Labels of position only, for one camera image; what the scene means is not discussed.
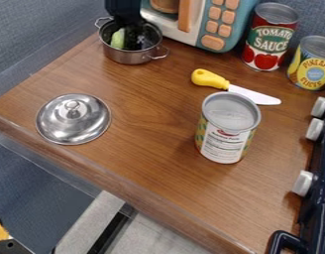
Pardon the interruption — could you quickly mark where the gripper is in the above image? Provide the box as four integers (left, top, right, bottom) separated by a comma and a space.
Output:
102, 0, 147, 51

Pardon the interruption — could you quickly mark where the silver pot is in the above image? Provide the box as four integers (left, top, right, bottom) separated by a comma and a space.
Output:
93, 16, 171, 65

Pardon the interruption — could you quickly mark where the silver pot lid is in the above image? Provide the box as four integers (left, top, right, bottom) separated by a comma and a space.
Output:
34, 92, 114, 146

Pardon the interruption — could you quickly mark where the green toy vegetable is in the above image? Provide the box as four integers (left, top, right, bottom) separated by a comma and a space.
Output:
109, 27, 127, 51

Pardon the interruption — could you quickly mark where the toy microwave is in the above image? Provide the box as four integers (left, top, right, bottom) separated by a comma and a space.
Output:
138, 0, 261, 54

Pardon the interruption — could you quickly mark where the red tomato sauce can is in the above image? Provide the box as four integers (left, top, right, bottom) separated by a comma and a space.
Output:
240, 2, 300, 72

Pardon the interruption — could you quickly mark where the yellow and white can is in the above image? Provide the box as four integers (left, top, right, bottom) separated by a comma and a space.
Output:
194, 91, 264, 165

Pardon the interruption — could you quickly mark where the yellow pineapple can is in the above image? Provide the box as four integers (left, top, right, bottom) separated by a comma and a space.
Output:
285, 35, 325, 91

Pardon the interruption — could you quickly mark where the toy stove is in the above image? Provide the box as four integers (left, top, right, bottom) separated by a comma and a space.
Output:
264, 96, 325, 254

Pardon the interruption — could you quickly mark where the yellow handled toy knife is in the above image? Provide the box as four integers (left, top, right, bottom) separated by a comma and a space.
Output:
190, 67, 283, 106

